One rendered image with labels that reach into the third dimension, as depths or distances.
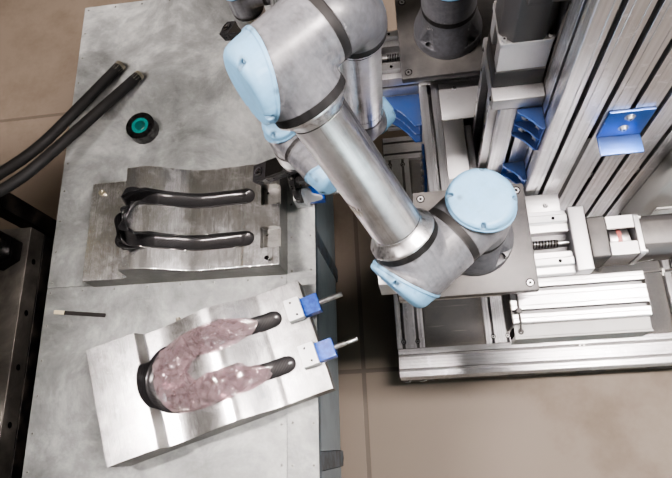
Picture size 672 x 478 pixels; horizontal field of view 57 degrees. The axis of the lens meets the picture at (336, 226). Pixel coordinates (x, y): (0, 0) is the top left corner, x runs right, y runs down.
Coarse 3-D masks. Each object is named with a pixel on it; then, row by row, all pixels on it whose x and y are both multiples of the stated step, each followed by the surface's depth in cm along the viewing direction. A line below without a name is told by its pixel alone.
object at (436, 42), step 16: (416, 16) 137; (480, 16) 134; (416, 32) 135; (432, 32) 131; (448, 32) 129; (464, 32) 130; (480, 32) 134; (432, 48) 134; (448, 48) 132; (464, 48) 133
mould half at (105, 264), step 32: (96, 192) 158; (192, 192) 151; (256, 192) 148; (96, 224) 155; (128, 224) 145; (160, 224) 145; (192, 224) 148; (224, 224) 147; (256, 224) 145; (96, 256) 152; (128, 256) 142; (160, 256) 143; (192, 256) 145; (224, 256) 144; (256, 256) 142
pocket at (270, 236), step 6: (264, 228) 146; (270, 228) 146; (276, 228) 146; (264, 234) 147; (270, 234) 147; (276, 234) 146; (264, 240) 146; (270, 240) 146; (276, 240) 146; (264, 246) 146; (270, 246) 146; (276, 246) 145
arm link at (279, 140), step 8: (264, 128) 118; (272, 128) 117; (264, 136) 121; (272, 136) 118; (280, 136) 117; (288, 136) 117; (296, 136) 118; (272, 144) 121; (280, 144) 119; (288, 144) 118; (280, 152) 120
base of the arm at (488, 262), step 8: (512, 232) 117; (504, 240) 111; (512, 240) 117; (496, 248) 111; (504, 248) 115; (480, 256) 112; (488, 256) 112; (496, 256) 114; (504, 256) 117; (472, 264) 114; (480, 264) 114; (488, 264) 115; (496, 264) 116; (464, 272) 117; (472, 272) 116; (480, 272) 116; (488, 272) 117
